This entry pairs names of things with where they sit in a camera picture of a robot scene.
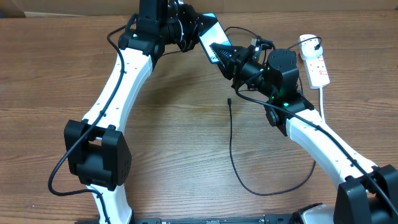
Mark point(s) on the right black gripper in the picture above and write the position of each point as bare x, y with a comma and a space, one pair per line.
232, 66

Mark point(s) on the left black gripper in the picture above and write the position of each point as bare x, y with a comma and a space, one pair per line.
199, 24

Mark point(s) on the blue Galaxy smartphone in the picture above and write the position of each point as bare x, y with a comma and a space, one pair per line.
214, 34

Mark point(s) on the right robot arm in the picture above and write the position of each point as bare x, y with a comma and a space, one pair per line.
366, 193

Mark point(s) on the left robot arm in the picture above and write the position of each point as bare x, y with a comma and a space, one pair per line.
97, 151

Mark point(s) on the white power strip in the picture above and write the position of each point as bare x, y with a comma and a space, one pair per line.
317, 73

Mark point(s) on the cardboard backdrop board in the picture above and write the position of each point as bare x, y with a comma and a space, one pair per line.
20, 8

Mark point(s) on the white USB wall charger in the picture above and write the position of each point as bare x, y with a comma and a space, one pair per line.
310, 47

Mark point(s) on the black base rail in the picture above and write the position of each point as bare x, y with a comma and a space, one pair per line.
267, 219

